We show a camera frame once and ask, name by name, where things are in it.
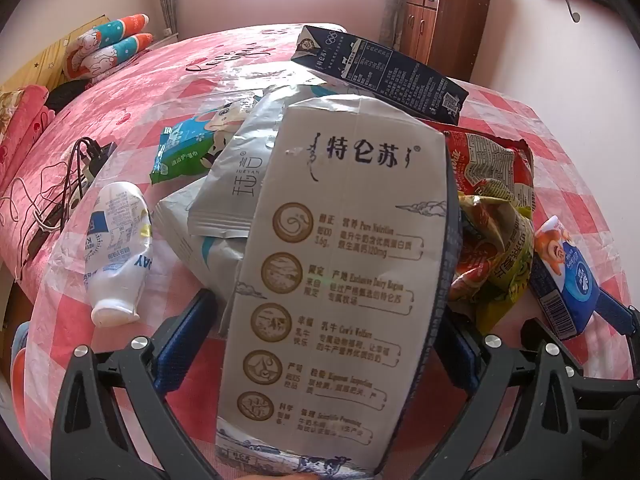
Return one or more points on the grey plastic pouch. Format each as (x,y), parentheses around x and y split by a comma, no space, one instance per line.
(235,180)

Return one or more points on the yellow headboard cover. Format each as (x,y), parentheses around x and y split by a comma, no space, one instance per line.
(50,55)

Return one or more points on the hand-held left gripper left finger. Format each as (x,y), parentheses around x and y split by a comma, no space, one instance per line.
(187,330)

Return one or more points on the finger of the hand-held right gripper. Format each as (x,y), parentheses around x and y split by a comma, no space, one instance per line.
(615,310)

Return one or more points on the yellow-green snack wrapper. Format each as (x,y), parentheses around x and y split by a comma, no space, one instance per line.
(500,260)

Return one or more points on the dark blue milk carton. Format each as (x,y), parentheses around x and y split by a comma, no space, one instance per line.
(390,70)

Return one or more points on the pink checked tablecloth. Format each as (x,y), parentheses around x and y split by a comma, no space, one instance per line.
(565,160)

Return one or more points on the black cloth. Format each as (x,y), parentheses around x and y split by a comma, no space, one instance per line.
(67,97)

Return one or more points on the white plastic package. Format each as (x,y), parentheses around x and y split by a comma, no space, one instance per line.
(200,245)

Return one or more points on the wooden cabinet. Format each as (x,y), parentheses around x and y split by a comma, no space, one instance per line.
(445,25)

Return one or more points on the green wet wipes packet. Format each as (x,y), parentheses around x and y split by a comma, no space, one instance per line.
(185,150)

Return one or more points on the blue and orange small carton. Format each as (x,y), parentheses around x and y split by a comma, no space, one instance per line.
(570,280)

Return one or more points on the bed with pink bedspread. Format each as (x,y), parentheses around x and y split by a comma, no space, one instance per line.
(200,60)

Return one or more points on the white milk carton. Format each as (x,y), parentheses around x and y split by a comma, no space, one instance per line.
(340,260)

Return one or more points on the colourful rolled quilt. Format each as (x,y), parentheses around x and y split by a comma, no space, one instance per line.
(110,45)

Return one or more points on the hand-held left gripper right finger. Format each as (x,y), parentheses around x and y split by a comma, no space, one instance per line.
(465,360)

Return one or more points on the black charger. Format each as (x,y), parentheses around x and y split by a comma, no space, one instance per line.
(97,152)

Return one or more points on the white yogurt bottle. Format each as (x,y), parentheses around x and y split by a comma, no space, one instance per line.
(117,260)

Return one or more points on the pink folded blanket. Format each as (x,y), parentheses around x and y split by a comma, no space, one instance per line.
(22,130)

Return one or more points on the black phone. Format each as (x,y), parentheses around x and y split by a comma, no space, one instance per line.
(45,232)

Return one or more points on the red snack bag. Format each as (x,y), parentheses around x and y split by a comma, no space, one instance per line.
(495,170)

